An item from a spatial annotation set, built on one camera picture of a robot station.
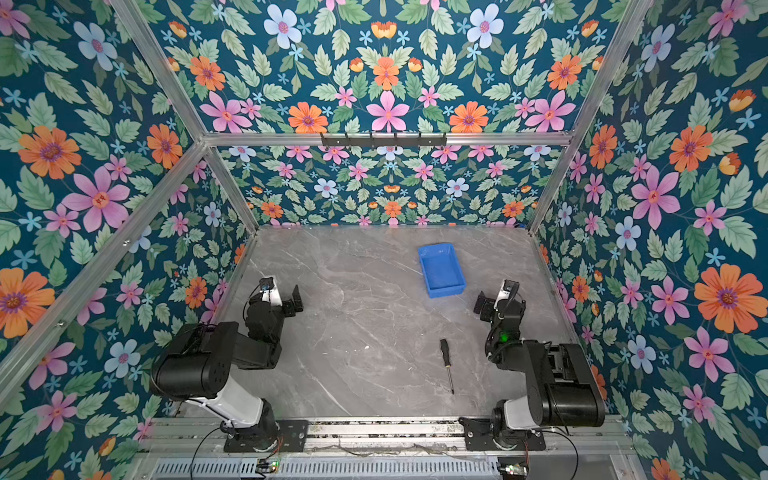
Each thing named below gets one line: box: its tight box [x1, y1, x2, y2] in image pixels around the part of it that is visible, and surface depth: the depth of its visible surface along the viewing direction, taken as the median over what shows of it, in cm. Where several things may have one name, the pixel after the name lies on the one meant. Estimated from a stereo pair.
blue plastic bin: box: [418, 243, 466, 299], surface depth 106 cm
